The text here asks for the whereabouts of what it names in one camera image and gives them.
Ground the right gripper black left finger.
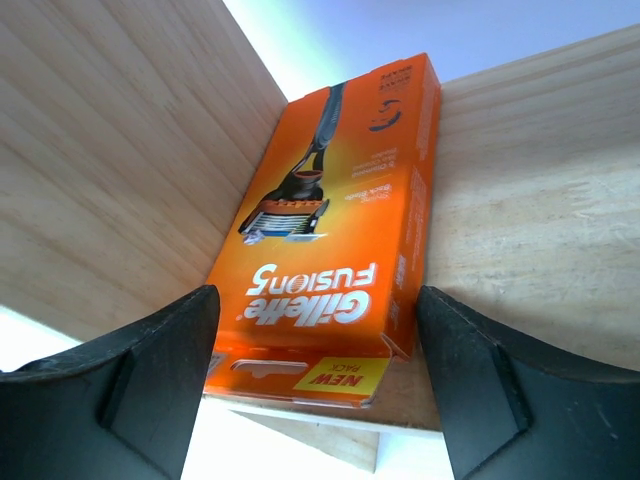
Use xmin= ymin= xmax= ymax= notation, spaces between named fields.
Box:
xmin=1 ymin=286 xmax=220 ymax=479

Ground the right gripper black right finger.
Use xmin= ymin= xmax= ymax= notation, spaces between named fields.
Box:
xmin=417 ymin=286 xmax=639 ymax=479

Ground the orange razor pack top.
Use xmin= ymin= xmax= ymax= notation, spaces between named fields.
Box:
xmin=204 ymin=53 xmax=441 ymax=409

